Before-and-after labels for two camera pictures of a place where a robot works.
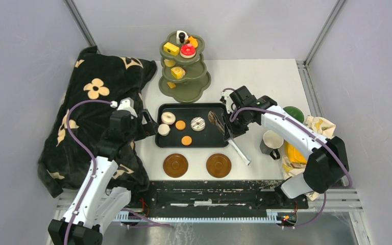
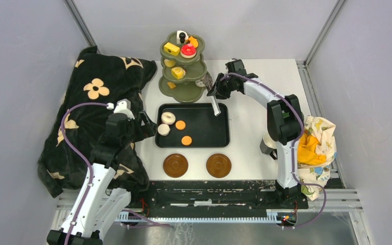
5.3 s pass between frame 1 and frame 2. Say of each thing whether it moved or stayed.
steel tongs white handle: moved
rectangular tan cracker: stayed
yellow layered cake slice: stayed
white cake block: stayed
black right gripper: moved
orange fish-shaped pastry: stayed
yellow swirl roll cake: stayed
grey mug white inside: stayed
